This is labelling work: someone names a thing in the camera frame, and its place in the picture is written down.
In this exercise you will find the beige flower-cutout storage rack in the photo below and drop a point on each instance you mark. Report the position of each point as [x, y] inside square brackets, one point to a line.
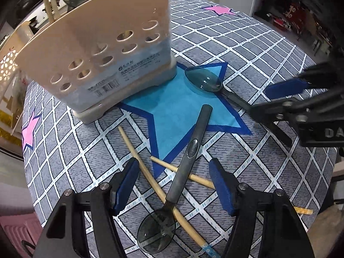
[14, 82]

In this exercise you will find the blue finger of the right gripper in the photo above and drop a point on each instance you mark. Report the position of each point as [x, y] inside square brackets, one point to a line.
[286, 88]

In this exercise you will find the pink plastic stool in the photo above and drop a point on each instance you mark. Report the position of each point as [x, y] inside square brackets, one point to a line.
[24, 227]

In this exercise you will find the black handled spoon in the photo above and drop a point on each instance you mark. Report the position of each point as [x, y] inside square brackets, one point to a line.
[158, 228]

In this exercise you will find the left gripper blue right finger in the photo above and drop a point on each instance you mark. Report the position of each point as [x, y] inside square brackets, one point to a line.
[225, 184]

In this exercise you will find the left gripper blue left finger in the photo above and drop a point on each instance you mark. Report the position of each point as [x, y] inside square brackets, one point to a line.
[122, 184]

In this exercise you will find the beige plastic utensil holder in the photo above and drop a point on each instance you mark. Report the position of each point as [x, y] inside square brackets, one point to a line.
[101, 53]

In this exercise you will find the chopstick with blue end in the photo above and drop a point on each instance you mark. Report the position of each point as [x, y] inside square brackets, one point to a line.
[162, 196]

